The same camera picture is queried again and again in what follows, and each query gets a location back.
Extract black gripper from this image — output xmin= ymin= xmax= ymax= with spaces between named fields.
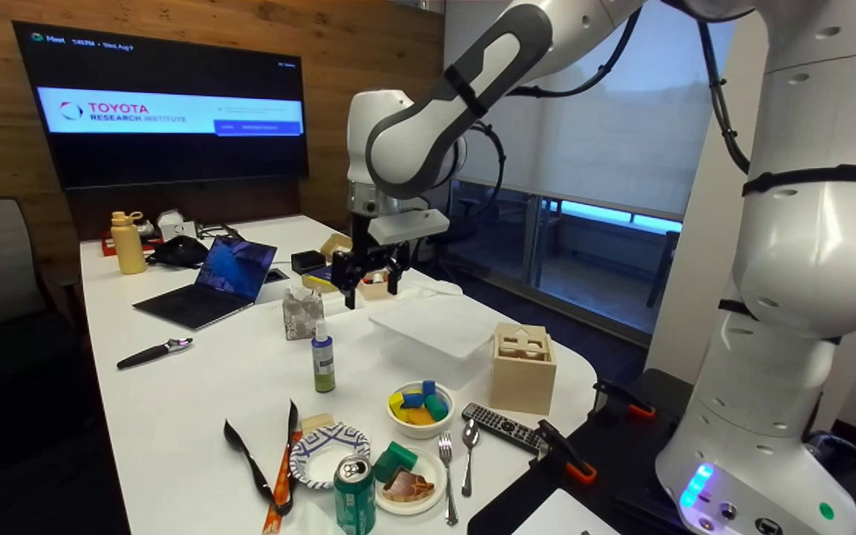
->
xmin=330 ymin=243 xmax=412 ymax=312

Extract plain white bowl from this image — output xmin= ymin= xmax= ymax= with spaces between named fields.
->
xmin=382 ymin=378 xmax=458 ymax=444

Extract wooden tray with pieces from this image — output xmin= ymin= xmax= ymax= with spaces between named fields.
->
xmin=356 ymin=268 xmax=402 ymax=303

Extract small black box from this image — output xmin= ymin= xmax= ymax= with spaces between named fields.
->
xmin=287 ymin=248 xmax=327 ymax=279

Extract white rectangular tray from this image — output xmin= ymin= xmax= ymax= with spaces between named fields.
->
xmin=366 ymin=288 xmax=504 ymax=364

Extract grey tissue box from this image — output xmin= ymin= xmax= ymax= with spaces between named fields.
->
xmin=280 ymin=286 xmax=327 ymax=346

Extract small blue-capped spray bottle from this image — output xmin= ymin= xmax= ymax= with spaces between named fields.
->
xmin=310 ymin=319 xmax=339 ymax=398

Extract blue toy block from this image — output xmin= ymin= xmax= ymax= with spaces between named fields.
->
xmin=402 ymin=378 xmax=442 ymax=410

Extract yellow toy block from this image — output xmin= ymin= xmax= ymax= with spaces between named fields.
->
xmin=385 ymin=389 xmax=437 ymax=427

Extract small green toy block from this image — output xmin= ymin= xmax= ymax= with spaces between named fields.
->
xmin=423 ymin=393 xmax=454 ymax=426

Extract small tan card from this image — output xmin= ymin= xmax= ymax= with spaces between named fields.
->
xmin=296 ymin=410 xmax=339 ymax=438

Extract black laptop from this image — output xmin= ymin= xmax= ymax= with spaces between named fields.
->
xmin=130 ymin=233 xmax=283 ymax=334

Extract large green toy block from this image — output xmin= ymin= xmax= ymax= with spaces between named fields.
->
xmin=372 ymin=441 xmax=423 ymax=487

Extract wooden shape sorter box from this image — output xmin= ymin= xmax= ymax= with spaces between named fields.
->
xmin=488 ymin=320 xmax=562 ymax=419

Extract black remote control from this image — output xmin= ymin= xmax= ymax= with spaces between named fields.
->
xmin=458 ymin=402 xmax=543 ymax=459

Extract silver spoon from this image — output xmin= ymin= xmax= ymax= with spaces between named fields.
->
xmin=458 ymin=419 xmax=485 ymax=500

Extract black pouch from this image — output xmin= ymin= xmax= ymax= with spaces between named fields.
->
xmin=145 ymin=233 xmax=211 ymax=270

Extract brown food piece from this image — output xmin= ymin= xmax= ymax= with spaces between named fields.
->
xmin=382 ymin=471 xmax=437 ymax=506

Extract silver fork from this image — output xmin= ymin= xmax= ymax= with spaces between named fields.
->
xmin=434 ymin=435 xmax=460 ymax=529

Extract small white device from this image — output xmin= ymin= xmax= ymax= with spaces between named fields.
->
xmin=155 ymin=209 xmax=198 ymax=243

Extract green soda can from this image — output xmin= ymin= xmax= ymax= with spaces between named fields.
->
xmin=333 ymin=456 xmax=379 ymax=535

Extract small white plate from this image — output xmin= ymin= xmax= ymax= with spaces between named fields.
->
xmin=372 ymin=460 xmax=448 ymax=521

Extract black orange kitchen tongs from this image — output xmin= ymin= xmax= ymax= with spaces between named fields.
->
xmin=220 ymin=398 xmax=305 ymax=535

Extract black marker pen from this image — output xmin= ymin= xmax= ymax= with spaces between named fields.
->
xmin=113 ymin=335 xmax=195 ymax=374

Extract yellow water bottle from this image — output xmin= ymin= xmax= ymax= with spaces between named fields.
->
xmin=106 ymin=209 xmax=152 ymax=279

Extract black orange-tipped clamp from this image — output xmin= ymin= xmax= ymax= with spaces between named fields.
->
xmin=590 ymin=378 xmax=659 ymax=426
xmin=534 ymin=417 xmax=602 ymax=490

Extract white roller blind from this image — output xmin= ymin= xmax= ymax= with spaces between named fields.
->
xmin=442 ymin=0 xmax=739 ymax=222

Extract white paper sheet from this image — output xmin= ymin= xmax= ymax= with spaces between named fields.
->
xmin=509 ymin=485 xmax=620 ymax=535

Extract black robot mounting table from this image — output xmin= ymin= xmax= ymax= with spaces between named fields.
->
xmin=463 ymin=368 xmax=856 ymax=535

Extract wall television screen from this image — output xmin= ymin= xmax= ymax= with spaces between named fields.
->
xmin=11 ymin=19 xmax=311 ymax=193

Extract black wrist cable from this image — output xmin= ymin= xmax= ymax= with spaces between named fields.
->
xmin=460 ymin=5 xmax=648 ymax=209

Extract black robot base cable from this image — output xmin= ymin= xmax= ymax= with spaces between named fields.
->
xmin=694 ymin=14 xmax=754 ymax=178

